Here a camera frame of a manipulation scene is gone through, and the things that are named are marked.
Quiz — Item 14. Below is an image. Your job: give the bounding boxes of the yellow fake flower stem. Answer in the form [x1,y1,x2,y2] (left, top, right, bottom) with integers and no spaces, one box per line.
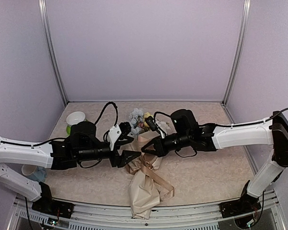
[144,112,153,119]

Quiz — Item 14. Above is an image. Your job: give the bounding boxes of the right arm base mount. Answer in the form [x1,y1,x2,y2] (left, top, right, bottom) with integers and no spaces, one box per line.
[219,179,267,218]

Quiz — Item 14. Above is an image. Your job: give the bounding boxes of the front aluminium rail frame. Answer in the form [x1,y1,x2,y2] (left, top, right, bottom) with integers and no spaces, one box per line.
[6,190,288,230]

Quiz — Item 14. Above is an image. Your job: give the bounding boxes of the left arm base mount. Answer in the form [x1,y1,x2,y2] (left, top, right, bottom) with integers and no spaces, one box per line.
[32,182,74,219]

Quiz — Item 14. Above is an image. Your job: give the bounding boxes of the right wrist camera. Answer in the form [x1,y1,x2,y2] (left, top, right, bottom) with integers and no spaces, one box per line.
[145,116,168,138]

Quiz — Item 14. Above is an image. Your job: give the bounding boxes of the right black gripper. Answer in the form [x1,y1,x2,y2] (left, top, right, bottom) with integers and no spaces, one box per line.
[141,131,192,158]

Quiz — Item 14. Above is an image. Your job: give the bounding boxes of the blue fake flower stem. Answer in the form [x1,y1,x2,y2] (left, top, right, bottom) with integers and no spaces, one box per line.
[129,108,144,136]

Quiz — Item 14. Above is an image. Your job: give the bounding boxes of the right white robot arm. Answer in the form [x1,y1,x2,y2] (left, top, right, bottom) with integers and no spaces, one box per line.
[141,109,288,213]

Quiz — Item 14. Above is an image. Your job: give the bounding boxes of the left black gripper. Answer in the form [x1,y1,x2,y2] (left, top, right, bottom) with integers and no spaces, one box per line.
[77,141,142,168]

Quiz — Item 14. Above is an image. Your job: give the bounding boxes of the brown ribbon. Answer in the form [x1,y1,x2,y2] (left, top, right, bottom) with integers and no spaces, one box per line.
[140,154,175,201]

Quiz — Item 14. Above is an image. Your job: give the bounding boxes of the green plate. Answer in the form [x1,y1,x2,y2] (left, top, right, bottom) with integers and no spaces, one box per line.
[66,126,71,135]

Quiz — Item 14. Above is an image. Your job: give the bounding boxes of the aluminium corner post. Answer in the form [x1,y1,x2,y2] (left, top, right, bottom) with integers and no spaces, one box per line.
[221,0,252,106]
[38,0,69,107]

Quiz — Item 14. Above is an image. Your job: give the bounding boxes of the light blue mug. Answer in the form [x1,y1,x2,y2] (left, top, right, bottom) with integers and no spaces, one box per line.
[30,167,47,182]

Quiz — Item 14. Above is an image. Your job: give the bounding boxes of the right aluminium corner post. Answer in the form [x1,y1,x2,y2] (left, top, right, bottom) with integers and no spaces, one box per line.
[221,0,252,106]

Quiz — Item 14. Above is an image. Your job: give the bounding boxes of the pink wrapping paper sheet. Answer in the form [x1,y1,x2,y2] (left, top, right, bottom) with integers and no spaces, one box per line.
[125,136,160,220]

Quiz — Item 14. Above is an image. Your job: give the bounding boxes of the left aluminium corner post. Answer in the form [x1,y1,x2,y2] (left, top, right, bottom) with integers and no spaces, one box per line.
[38,0,69,107]

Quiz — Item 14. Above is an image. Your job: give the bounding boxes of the white fake rose stem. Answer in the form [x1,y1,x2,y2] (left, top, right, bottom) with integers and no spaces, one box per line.
[156,121,171,131]

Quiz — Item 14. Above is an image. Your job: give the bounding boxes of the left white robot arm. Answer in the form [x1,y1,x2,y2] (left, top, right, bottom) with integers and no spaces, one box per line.
[0,121,141,213]

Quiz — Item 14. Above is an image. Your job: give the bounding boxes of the white bowl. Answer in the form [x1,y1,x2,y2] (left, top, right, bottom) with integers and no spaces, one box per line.
[66,111,86,126]

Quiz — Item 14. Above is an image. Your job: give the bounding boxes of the white paper cup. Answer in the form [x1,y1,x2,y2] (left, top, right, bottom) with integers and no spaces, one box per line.
[21,165,37,176]

